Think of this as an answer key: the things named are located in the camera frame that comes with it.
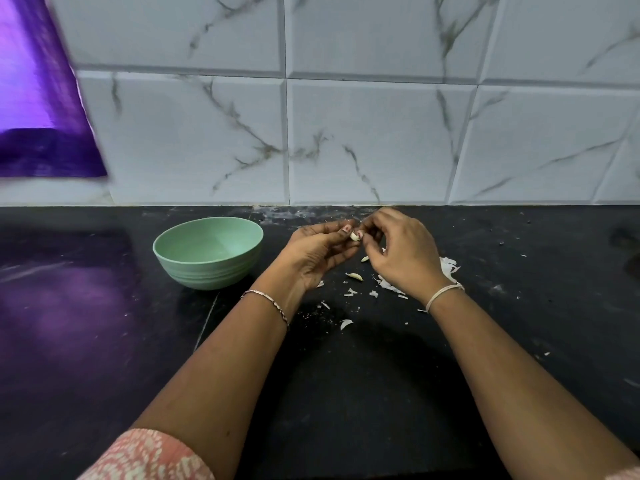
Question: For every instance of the pile of white garlic peels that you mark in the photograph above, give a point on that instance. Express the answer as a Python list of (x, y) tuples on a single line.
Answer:
[(448, 266)]

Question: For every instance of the pink patterned sleeve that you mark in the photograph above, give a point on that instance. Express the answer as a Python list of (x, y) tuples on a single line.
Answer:
[(625, 474), (145, 457)]

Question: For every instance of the person's right hand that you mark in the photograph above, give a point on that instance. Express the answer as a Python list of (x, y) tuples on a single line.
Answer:
[(405, 257)]

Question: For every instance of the pink patterned left sleeve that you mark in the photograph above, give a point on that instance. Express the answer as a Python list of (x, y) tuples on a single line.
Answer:
[(145, 457)]

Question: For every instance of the small fallen garlic piece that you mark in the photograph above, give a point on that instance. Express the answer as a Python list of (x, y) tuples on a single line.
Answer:
[(345, 324)]

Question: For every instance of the mint green bowl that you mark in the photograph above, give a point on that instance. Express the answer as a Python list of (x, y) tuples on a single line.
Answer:
[(208, 252)]

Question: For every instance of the person's right forearm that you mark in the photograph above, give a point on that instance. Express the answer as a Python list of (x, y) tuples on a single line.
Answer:
[(535, 395)]

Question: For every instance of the pink patterned right sleeve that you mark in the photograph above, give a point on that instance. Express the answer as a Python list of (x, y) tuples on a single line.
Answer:
[(625, 474)]

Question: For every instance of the white garlic bulb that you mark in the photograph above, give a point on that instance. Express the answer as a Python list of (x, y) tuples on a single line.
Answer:
[(355, 235)]

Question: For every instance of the purple cloth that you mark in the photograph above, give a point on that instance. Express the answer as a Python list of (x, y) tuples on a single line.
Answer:
[(45, 85)]

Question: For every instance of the person's left forearm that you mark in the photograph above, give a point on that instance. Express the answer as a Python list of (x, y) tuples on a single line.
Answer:
[(200, 390)]

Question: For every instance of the person's left hand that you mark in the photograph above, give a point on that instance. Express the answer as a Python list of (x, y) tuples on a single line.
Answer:
[(315, 253)]

